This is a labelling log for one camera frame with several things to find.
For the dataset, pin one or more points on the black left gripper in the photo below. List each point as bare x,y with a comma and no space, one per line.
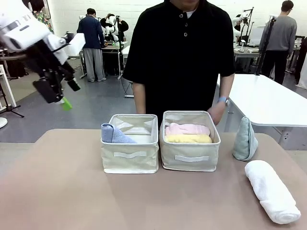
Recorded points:
48,62

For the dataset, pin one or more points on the blue cone towel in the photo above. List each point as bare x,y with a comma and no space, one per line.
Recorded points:
112,135

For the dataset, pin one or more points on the pink towel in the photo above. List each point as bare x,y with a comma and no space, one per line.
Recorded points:
187,129

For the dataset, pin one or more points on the yellow towel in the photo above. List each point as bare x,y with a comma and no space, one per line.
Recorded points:
189,139

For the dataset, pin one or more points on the green cone towel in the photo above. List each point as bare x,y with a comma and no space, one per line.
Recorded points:
244,141

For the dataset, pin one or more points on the white towel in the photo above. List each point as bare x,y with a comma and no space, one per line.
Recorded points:
271,191

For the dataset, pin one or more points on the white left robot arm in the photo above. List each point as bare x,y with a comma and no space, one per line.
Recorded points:
16,24

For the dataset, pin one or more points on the person's right forearm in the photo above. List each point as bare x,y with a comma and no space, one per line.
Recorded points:
139,98

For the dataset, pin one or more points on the person's left forearm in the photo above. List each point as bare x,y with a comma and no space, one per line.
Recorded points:
226,86

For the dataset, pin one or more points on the person's left hand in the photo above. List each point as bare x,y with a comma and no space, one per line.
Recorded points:
217,113

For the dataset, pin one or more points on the black floor tripod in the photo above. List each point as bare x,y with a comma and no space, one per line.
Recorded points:
10,107

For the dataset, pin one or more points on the person in navy sweater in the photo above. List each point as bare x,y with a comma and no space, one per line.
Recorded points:
92,36

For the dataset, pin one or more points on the background work desk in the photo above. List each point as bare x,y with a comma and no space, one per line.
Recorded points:
110,48

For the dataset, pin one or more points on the woman in floral shirt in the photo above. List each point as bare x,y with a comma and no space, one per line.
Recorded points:
44,16

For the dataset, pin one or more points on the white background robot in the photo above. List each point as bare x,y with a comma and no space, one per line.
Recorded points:
111,27
237,26

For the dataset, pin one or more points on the person in black hoodie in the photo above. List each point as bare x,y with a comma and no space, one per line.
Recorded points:
120,26

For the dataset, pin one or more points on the cream fabric storage bin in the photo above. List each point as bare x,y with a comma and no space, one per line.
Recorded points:
130,155
189,155

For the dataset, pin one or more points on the person in black shirt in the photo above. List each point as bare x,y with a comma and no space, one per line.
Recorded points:
180,60

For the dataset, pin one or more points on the blue wristwatch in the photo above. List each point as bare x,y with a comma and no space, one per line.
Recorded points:
223,100

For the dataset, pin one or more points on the white table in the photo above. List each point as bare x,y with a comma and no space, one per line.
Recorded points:
263,100

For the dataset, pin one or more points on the black tripod stand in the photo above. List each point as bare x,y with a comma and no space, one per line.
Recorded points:
265,48

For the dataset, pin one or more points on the man in grey sweater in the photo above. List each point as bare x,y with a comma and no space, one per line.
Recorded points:
279,33

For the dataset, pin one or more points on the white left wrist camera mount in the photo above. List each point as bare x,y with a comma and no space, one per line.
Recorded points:
74,43

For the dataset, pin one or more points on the white shelf frame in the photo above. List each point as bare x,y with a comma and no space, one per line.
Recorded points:
4,86

